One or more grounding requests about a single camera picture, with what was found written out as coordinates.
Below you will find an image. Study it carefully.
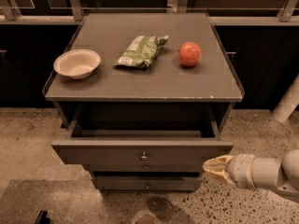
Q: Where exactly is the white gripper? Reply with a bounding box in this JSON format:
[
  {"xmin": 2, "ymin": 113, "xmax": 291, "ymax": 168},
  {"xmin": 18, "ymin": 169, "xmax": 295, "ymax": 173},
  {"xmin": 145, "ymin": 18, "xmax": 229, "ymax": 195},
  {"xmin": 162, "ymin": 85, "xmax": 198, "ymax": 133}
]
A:
[{"xmin": 203, "ymin": 154, "xmax": 255, "ymax": 189}]

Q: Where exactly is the grey top drawer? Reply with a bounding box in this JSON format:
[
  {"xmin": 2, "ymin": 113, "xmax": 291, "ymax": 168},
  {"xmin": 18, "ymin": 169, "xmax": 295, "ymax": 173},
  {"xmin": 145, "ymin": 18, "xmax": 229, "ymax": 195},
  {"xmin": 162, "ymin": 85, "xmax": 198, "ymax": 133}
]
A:
[{"xmin": 52, "ymin": 121, "xmax": 233, "ymax": 165}]

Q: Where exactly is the grey drawer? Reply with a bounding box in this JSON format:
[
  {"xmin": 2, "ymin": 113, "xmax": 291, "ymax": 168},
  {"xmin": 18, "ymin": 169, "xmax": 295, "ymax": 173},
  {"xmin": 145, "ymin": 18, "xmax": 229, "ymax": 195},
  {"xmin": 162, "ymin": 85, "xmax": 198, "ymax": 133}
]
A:
[
  {"xmin": 83, "ymin": 164, "xmax": 202, "ymax": 173},
  {"xmin": 93, "ymin": 173, "xmax": 202, "ymax": 192},
  {"xmin": 52, "ymin": 121, "xmax": 233, "ymax": 165}
]

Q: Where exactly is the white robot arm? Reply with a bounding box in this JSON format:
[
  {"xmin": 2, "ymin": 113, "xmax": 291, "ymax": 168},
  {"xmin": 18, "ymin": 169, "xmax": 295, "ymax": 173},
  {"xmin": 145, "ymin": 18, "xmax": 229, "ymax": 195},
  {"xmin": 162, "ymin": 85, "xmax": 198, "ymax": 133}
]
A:
[{"xmin": 203, "ymin": 148, "xmax": 299, "ymax": 203}]

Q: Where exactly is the round metal drawer knob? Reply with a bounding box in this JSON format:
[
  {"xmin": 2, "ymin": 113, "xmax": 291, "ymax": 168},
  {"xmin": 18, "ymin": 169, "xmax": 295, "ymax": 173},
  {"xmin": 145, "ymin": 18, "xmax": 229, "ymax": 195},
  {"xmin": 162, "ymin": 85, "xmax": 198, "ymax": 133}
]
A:
[{"xmin": 140, "ymin": 152, "xmax": 148, "ymax": 161}]

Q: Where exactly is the grey bottom drawer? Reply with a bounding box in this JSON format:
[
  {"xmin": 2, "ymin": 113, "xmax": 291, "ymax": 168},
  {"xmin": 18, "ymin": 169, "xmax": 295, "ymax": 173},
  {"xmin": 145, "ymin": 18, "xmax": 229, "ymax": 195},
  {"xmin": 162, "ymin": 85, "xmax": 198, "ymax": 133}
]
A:
[{"xmin": 93, "ymin": 173, "xmax": 202, "ymax": 192}]

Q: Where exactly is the grey middle drawer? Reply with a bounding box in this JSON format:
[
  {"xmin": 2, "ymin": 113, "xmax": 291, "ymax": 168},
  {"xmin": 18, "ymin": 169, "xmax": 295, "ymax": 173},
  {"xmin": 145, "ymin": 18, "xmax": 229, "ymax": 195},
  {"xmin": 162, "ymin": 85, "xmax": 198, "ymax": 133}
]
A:
[{"xmin": 83, "ymin": 164, "xmax": 202, "ymax": 173}]

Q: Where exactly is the grey drawer cabinet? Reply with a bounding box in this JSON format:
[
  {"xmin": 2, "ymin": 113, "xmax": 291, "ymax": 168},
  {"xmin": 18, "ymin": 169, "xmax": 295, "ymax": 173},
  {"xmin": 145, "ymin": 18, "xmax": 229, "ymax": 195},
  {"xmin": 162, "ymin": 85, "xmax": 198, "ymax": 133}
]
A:
[{"xmin": 45, "ymin": 13, "xmax": 244, "ymax": 180}]

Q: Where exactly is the red apple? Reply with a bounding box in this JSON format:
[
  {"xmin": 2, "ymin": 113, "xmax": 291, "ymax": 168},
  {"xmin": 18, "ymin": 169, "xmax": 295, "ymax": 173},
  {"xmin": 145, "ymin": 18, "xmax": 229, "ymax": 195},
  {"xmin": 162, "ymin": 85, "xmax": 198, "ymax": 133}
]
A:
[{"xmin": 178, "ymin": 42, "xmax": 202, "ymax": 67}]

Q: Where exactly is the green chip bag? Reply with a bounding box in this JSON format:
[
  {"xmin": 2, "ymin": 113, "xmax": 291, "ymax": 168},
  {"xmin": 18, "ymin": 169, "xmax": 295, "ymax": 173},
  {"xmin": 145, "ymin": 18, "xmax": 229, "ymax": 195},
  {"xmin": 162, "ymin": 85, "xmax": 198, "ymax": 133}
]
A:
[{"xmin": 116, "ymin": 35, "xmax": 169, "ymax": 69}]

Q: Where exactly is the beige paper bowl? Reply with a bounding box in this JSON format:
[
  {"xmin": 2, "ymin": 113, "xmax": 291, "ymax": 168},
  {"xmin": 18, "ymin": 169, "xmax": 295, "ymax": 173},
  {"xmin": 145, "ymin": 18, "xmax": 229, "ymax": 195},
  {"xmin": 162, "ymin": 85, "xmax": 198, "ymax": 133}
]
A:
[{"xmin": 53, "ymin": 49, "xmax": 101, "ymax": 79}]

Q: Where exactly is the black object at floor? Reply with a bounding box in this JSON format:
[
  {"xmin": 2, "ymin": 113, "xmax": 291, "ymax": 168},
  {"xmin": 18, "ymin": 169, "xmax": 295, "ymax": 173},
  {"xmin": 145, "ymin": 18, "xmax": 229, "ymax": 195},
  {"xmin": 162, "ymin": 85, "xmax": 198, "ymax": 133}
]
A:
[{"xmin": 35, "ymin": 210, "xmax": 50, "ymax": 224}]

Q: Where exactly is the metal railing frame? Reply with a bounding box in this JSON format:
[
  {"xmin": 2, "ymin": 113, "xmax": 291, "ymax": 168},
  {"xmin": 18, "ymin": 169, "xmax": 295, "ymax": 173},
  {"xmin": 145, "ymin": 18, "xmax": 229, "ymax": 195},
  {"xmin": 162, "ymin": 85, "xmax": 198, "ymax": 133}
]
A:
[{"xmin": 0, "ymin": 0, "xmax": 299, "ymax": 26}]

